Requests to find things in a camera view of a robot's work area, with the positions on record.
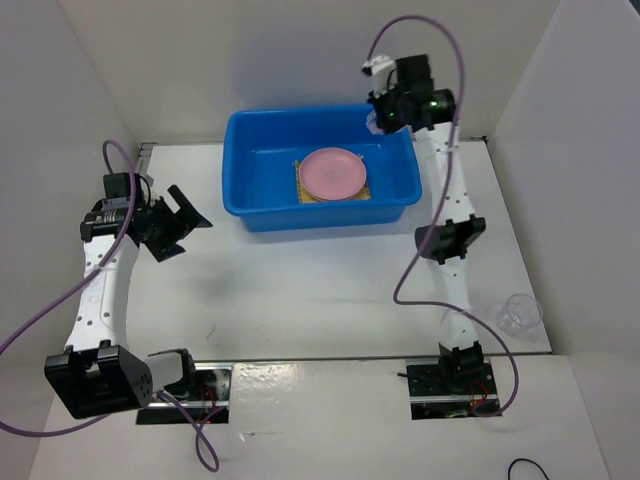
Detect black cable on floor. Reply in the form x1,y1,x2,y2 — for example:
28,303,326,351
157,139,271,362
507,457,551,480

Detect pink plastic plate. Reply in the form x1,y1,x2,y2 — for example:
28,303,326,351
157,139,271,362
298,147,369,201

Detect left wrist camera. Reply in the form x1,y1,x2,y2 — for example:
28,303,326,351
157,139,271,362
139,174,152,194

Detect square bamboo woven tray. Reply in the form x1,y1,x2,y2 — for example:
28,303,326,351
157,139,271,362
292,152,374,205

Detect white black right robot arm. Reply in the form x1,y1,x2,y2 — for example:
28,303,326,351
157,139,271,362
362,55,486,393

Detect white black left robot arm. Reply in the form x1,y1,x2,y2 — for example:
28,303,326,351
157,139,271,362
44,173,211,419

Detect blue plastic bin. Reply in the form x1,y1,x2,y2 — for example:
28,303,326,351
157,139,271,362
221,104,422,232

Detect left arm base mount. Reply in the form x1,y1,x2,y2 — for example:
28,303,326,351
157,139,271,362
135,362,233,426

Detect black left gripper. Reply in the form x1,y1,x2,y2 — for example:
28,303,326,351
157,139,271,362
140,185,212,262

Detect orange plastic plate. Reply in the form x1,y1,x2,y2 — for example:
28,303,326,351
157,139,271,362
297,185,371,204

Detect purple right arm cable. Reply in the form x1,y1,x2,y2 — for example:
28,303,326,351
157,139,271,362
367,14,521,419

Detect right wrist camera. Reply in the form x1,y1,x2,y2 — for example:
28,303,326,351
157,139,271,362
361,55,397,98

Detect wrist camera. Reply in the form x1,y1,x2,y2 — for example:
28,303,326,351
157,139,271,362
139,174,152,194
361,55,397,98

